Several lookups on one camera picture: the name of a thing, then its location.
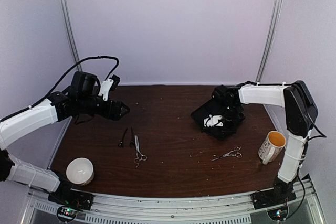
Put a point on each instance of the circuit board with leds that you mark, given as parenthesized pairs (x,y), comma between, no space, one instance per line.
(65,213)
(278,214)

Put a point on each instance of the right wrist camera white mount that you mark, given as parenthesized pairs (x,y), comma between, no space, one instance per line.
(213,121)

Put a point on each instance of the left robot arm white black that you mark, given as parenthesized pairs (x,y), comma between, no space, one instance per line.
(85,95)

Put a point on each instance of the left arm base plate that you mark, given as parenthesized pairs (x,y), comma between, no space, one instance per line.
(65,195)

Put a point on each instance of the right circuit board with leds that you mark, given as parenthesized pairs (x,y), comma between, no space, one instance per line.
(278,214)

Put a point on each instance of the black hair clip left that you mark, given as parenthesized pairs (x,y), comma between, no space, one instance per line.
(121,143)

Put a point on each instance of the black hair clip right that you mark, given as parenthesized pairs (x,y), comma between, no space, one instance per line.
(132,141)

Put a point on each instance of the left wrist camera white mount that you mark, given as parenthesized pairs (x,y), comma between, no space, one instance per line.
(108,85)

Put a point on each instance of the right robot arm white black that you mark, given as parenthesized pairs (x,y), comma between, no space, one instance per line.
(300,111)

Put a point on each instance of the white ceramic bowl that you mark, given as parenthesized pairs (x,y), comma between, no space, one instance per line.
(80,171)

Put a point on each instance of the black hair clip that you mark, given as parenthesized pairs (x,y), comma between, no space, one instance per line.
(121,143)
(132,141)

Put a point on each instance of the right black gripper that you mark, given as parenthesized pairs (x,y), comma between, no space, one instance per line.
(229,130)

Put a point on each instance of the black zip tool case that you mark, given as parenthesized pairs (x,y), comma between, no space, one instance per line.
(210,107)

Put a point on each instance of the silver hair scissors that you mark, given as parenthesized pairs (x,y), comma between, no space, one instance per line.
(234,153)

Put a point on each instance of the right aluminium frame post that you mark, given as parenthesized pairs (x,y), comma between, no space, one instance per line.
(276,10)

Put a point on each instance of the aluminium frame post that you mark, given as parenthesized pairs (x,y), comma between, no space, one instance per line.
(276,10)
(69,32)

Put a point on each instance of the left aluminium frame post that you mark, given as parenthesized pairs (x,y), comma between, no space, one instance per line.
(69,32)

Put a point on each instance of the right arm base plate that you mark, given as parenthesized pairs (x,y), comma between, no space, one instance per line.
(273,197)

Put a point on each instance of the left circuit board with leds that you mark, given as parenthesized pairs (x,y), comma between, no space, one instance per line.
(65,213)

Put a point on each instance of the silver thinning shears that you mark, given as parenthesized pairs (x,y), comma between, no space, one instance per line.
(139,156)

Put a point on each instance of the aluminium front rail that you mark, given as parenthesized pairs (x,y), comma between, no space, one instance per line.
(234,208)

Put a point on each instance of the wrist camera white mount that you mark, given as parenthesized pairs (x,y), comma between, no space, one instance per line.
(108,85)
(213,121)

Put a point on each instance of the white mug yellow inside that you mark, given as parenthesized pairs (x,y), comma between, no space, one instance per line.
(271,147)

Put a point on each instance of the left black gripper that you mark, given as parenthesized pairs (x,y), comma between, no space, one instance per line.
(117,106)

